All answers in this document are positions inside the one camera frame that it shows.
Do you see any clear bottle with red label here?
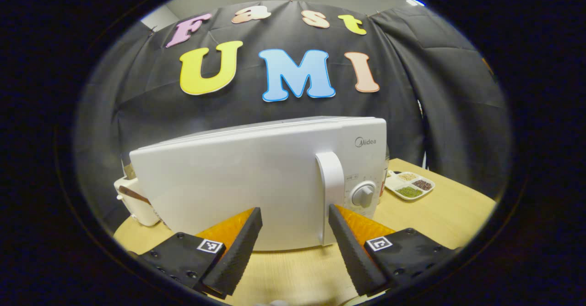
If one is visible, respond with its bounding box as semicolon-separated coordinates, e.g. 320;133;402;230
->
378;145;391;205

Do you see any black backdrop cloth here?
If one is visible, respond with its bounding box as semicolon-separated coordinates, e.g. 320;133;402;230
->
76;0;511;233

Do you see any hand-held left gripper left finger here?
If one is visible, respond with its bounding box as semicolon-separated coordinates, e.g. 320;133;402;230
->
137;207;263;297

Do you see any white divided dish of grains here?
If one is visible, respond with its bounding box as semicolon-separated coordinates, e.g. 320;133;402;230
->
385;170;435;201

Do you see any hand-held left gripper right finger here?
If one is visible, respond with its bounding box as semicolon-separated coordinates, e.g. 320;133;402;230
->
328;204;461;296

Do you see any white toaster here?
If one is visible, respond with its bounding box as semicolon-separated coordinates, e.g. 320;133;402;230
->
114;175;161;227

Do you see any white microwave oven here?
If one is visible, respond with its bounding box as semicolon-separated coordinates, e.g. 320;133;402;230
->
130;116;389;251

